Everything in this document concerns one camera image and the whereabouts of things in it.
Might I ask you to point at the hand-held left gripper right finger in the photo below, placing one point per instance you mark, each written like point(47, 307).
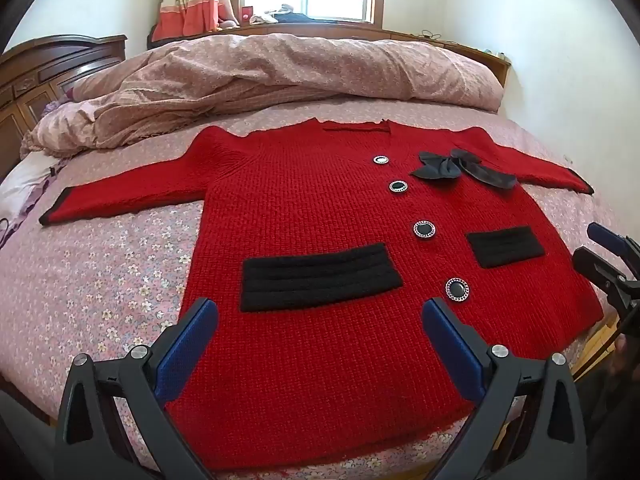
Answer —
point(452, 345)

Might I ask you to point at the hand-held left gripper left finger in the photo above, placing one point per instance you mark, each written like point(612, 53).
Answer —
point(185, 345)

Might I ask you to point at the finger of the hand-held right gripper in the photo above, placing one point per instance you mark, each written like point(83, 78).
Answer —
point(597, 262)
point(607, 237)

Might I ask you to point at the red knitted sweater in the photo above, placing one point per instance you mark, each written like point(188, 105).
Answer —
point(310, 210)

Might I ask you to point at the person's dark trousers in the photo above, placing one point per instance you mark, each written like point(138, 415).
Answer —
point(610, 410)

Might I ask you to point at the white purple pillow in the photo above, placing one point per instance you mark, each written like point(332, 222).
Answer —
point(25, 180)

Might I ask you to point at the pink floral duvet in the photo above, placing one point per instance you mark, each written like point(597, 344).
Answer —
point(300, 70)

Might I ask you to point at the wooden headboard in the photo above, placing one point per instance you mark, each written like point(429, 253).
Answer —
point(50, 70)

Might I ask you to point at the small red box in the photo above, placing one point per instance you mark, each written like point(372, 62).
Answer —
point(247, 14)

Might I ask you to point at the white cloth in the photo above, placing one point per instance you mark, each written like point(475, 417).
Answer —
point(267, 16)

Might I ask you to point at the dark cloth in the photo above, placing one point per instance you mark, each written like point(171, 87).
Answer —
point(295, 18)

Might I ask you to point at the floral curtain with orange band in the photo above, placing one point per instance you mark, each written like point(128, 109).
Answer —
point(185, 0)

